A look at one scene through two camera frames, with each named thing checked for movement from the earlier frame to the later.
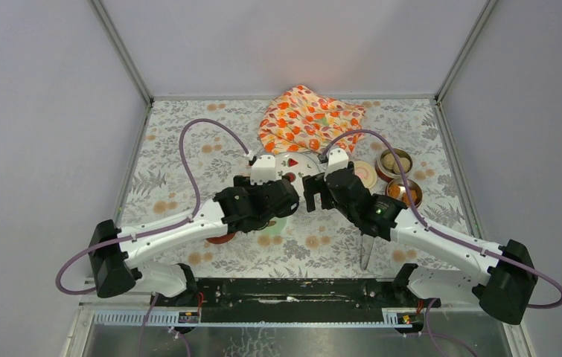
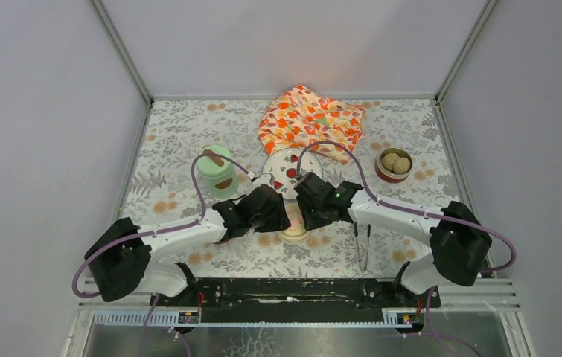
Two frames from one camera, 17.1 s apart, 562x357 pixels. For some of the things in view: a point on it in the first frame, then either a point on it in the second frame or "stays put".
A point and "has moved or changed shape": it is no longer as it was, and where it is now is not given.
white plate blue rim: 296,165 stays put
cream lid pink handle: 366,172 -> 297,233
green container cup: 275,225 has moved or changed shape
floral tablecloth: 190,149 stays put
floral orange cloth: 299,120 stays put
